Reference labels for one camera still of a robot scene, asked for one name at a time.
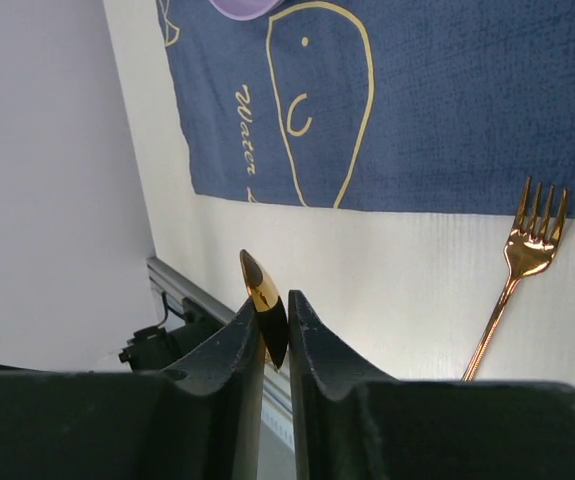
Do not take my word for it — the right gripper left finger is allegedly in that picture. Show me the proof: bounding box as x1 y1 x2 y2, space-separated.
0 303 264 479

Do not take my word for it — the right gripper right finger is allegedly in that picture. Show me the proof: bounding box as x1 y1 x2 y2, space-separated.
288 290 575 479

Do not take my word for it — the gold spoon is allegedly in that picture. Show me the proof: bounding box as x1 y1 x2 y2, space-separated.
239 249 289 371

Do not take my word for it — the copper fork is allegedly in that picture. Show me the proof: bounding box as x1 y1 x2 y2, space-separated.
461 177 568 382

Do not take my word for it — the blue cloth placemat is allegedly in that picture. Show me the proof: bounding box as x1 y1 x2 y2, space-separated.
157 1 575 218

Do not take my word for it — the purple plastic plate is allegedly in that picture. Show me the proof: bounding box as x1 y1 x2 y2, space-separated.
210 0 283 21

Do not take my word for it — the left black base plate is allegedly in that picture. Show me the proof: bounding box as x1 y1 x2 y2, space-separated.
118 292 224 371

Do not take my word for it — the aluminium mounting rail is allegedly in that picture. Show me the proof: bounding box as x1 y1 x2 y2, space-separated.
147 256 295 452

